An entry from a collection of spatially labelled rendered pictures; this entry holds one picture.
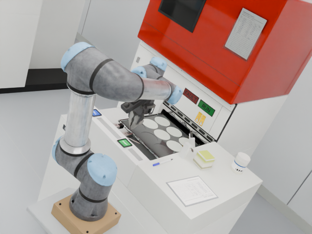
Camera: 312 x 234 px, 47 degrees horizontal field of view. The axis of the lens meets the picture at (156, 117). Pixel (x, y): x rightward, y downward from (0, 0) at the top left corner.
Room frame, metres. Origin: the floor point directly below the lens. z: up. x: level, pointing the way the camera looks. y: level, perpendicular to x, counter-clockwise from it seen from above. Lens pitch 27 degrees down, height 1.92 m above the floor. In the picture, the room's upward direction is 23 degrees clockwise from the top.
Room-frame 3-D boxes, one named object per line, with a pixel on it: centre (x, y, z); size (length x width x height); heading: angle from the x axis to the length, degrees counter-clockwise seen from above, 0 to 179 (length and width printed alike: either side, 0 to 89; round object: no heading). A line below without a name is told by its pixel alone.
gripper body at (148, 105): (1.48, 0.08, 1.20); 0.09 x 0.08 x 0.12; 145
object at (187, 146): (1.56, -0.21, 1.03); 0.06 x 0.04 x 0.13; 145
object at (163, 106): (1.97, -0.18, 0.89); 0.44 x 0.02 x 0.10; 55
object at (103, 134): (1.53, 0.19, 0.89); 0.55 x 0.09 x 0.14; 55
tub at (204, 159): (1.54, -0.30, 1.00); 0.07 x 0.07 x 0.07; 46
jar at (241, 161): (1.63, -0.50, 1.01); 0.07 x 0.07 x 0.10
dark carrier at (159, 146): (1.79, -0.07, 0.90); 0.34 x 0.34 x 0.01; 55
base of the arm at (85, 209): (1.07, 0.11, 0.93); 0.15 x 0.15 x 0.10
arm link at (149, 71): (1.37, 0.10, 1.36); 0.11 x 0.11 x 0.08; 68
